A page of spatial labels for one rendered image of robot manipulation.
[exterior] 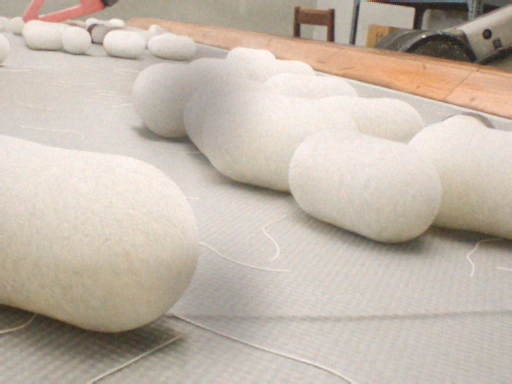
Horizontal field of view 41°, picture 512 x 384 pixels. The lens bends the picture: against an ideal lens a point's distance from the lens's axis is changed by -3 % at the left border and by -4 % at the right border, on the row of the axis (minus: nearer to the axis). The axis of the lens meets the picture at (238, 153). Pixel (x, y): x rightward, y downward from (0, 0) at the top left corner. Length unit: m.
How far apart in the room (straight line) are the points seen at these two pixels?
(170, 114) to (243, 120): 0.05
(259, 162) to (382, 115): 0.04
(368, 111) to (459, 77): 0.29
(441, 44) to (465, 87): 0.48
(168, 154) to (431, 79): 0.32
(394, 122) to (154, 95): 0.07
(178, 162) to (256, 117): 0.03
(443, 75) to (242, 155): 0.34
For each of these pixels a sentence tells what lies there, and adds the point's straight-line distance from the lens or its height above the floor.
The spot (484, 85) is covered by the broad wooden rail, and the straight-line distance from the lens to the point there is 0.45.
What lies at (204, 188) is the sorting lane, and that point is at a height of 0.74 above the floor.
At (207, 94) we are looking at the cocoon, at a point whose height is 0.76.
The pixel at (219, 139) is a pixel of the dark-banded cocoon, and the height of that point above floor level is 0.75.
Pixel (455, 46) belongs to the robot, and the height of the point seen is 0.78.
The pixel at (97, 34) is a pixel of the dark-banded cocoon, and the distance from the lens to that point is 0.73.
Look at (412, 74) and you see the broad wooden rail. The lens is 0.51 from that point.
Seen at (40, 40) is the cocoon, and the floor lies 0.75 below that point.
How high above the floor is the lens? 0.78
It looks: 11 degrees down
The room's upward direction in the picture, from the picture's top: 6 degrees clockwise
